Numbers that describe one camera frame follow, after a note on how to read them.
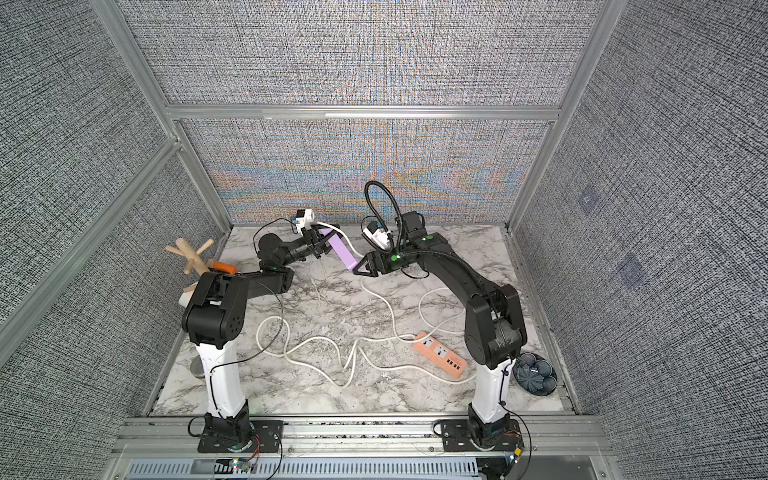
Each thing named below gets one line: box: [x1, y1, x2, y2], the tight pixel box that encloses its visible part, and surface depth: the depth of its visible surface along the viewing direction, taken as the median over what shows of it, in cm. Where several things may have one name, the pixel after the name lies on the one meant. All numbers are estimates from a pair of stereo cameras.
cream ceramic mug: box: [178, 281, 199, 308], surface depth 88 cm
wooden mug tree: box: [165, 238, 215, 276], surface depth 80 cm
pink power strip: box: [413, 331, 467, 379], surface depth 86 cm
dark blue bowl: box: [512, 352, 558, 396], surface depth 81 cm
